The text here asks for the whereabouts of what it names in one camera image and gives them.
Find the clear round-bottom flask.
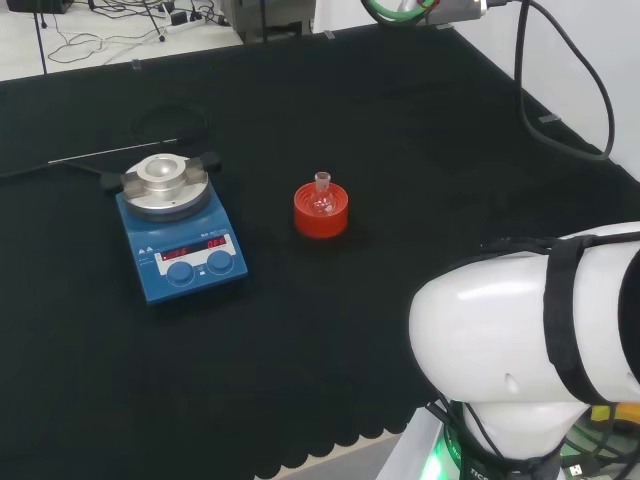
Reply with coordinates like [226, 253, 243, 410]
[308, 171, 336, 217]

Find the red ribbed flask stand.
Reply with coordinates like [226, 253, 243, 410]
[293, 182, 350, 240]

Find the black bench cloth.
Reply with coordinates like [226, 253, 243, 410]
[0, 22, 640, 480]

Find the blue-base heater with steel plate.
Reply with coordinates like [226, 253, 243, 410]
[101, 151, 250, 308]

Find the grey cabinet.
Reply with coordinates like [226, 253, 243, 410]
[233, 0, 319, 47]

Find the thin steel probe rod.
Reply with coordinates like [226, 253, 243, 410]
[48, 138, 179, 165]

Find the white power strip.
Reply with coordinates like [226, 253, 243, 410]
[164, 10, 207, 36]

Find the black tripod leg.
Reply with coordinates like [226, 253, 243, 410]
[33, 0, 49, 76]

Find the thin black probe cable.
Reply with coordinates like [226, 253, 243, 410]
[128, 103, 212, 150]

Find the green cable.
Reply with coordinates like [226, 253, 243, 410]
[360, 0, 441, 26]

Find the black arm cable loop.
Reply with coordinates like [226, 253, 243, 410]
[487, 0, 615, 161]

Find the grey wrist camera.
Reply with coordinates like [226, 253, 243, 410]
[422, 0, 490, 25]

